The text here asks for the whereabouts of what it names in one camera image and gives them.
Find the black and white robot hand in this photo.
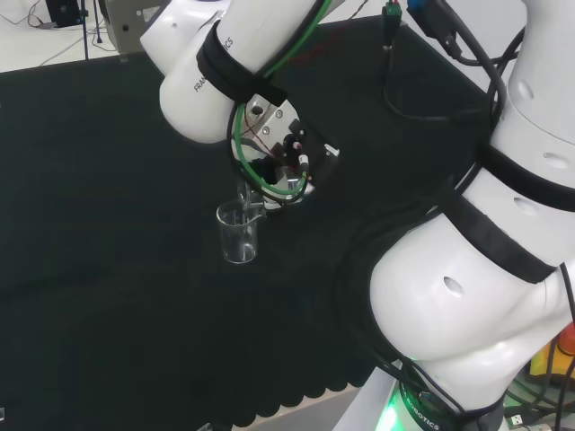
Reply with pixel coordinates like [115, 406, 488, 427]
[251, 128, 341, 210]

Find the small clear glass beaker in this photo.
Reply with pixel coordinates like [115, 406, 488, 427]
[234, 178, 267, 222]

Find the clear glass beaker with graduations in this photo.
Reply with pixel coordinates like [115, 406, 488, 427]
[216, 199, 267, 265]

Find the black bench cloth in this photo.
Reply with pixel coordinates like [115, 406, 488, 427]
[0, 14, 500, 428]

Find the grey metal box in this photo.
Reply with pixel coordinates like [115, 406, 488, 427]
[104, 0, 173, 63]

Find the black tripod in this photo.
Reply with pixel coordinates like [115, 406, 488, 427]
[78, 0, 105, 60]

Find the black device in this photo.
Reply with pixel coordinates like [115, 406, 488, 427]
[45, 0, 84, 29]

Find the yellow stop button box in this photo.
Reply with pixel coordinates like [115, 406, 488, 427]
[528, 321, 575, 390]

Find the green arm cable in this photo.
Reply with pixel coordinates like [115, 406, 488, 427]
[226, 0, 342, 208]

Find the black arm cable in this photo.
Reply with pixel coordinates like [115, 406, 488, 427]
[381, 0, 529, 122]

